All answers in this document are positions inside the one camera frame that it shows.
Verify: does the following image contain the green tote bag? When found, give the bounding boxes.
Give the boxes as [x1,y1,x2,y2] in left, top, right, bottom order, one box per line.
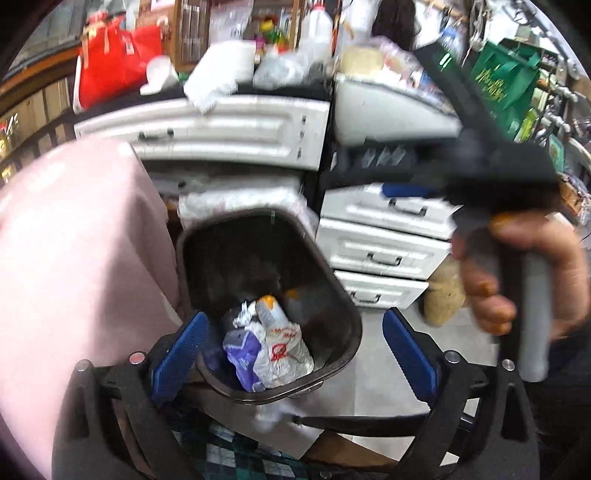
[468,39,541,134]

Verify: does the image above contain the wooden shelf rack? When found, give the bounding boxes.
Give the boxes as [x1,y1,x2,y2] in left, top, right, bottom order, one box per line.
[173,0,305,75]

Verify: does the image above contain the clear plastic bag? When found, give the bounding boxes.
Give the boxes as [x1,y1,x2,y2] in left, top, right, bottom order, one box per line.
[253,51,319,90]

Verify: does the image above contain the white printer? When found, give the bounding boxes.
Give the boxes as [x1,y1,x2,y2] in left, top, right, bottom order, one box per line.
[333,71,462,146]

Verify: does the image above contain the large white drawer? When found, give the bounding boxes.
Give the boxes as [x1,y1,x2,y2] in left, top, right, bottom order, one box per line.
[321,182,462,241]

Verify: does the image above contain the person's right hand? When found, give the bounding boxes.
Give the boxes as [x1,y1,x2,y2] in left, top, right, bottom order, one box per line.
[450,215,589,340]

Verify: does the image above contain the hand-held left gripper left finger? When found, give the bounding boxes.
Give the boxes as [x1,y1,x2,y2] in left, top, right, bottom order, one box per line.
[52,310,211,480]

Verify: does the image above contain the foil wrapper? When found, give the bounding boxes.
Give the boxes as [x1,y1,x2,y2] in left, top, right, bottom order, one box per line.
[224,300,259,330]

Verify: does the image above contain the pink dotted tablecloth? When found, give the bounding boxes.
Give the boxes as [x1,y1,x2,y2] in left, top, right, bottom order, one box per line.
[0,137,183,480]

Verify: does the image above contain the small white drawer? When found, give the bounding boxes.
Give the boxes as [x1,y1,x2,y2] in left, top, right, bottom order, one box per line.
[333,269,430,310]

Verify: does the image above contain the dark plaid cloth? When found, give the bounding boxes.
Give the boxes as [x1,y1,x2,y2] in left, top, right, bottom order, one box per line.
[171,406,324,480]

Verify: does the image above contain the black metal bar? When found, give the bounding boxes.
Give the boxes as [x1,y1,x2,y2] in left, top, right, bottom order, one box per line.
[292,414,432,430]

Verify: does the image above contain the white plastic jug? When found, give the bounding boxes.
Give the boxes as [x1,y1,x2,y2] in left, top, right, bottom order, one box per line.
[302,4,334,65]

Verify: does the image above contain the dark brown trash bin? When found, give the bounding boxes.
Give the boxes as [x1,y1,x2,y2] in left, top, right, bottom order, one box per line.
[175,209,363,406]

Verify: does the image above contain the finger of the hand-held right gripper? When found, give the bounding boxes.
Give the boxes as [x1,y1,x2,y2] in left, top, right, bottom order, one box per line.
[318,168,462,199]

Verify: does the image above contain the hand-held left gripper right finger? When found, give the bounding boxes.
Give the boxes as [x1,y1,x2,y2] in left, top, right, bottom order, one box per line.
[382,307,541,480]

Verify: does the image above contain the white red-print plastic bag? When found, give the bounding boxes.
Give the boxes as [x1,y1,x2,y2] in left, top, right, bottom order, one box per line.
[252,295,315,391]

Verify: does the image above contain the black braided hair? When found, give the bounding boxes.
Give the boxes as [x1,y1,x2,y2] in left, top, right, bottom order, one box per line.
[372,0,419,51]

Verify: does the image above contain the wooden ledge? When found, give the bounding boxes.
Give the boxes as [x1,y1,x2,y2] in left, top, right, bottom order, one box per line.
[0,55,84,100]

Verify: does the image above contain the purple packet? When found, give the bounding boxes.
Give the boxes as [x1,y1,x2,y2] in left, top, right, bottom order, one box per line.
[223,329,263,393]

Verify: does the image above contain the white folded face mask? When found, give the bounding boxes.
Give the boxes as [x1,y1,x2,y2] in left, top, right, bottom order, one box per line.
[141,55,178,95]

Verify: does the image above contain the red tote bag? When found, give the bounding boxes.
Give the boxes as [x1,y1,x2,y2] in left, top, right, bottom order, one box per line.
[73,21,174,114]

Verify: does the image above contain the medium white drawer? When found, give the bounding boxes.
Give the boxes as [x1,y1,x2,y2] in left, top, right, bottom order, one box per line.
[316,217,453,281]

